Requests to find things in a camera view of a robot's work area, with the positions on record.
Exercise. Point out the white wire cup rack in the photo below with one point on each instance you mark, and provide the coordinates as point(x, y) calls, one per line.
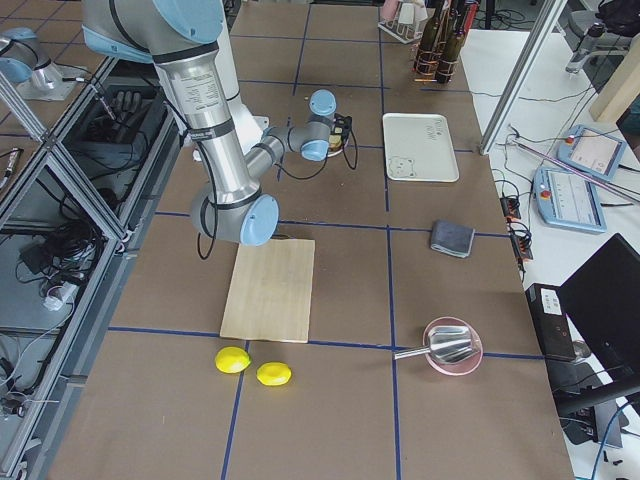
point(409, 23)

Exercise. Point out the green wine bottle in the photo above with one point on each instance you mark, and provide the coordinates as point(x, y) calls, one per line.
point(456, 32)
point(433, 26)

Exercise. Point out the blue teach pendant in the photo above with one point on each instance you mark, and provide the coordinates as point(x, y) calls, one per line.
point(592, 151)
point(567, 201)

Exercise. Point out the yellow lemon left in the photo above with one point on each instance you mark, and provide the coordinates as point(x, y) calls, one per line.
point(232, 360)

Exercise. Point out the yellow lemon right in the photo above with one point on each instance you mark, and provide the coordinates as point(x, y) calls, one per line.
point(274, 374)

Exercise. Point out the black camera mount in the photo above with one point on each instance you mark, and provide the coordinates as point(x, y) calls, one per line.
point(342, 126)

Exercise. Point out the cream bear serving tray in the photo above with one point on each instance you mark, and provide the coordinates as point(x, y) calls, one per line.
point(418, 148)

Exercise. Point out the metal scoop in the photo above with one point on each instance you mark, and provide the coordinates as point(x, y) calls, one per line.
point(445, 344)

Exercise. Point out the pink bowl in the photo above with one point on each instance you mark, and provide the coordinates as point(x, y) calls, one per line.
point(465, 367)

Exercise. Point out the copper wire bottle rack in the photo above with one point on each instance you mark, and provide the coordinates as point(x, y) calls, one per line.
point(433, 65)

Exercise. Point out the yellow lemon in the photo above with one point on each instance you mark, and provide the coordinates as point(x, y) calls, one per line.
point(232, 360)
point(274, 374)

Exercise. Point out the green wine bottle front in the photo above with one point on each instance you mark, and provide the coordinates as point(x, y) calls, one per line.
point(456, 32)

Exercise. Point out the blue teach pendant near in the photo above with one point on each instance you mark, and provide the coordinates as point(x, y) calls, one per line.
point(567, 201)

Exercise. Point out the black computer box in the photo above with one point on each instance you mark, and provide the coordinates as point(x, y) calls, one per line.
point(550, 322)

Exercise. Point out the folded grey cloth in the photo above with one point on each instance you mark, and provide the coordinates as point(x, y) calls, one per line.
point(451, 238)

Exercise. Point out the aluminium frame post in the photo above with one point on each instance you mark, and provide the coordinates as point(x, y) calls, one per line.
point(542, 28)

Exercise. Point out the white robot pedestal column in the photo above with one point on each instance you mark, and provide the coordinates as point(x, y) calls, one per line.
point(210, 94)

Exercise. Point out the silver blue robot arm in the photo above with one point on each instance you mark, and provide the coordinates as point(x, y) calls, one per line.
point(188, 44)
point(25, 63)

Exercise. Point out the bread slice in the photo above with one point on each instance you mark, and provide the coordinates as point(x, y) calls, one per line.
point(336, 141)

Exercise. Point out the light pink cup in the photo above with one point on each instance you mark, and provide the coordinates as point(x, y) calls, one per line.
point(389, 10)

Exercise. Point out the white round plate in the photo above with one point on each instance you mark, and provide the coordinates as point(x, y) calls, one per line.
point(337, 151)

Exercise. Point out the blue teach pendant far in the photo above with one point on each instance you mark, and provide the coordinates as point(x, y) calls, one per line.
point(592, 151)

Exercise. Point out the wooden cutting board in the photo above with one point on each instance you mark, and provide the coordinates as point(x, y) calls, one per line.
point(270, 292)

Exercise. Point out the green wine bottle middle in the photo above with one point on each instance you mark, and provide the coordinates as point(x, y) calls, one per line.
point(433, 26)

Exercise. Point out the black monitor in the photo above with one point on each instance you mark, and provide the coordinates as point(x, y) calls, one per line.
point(601, 299)

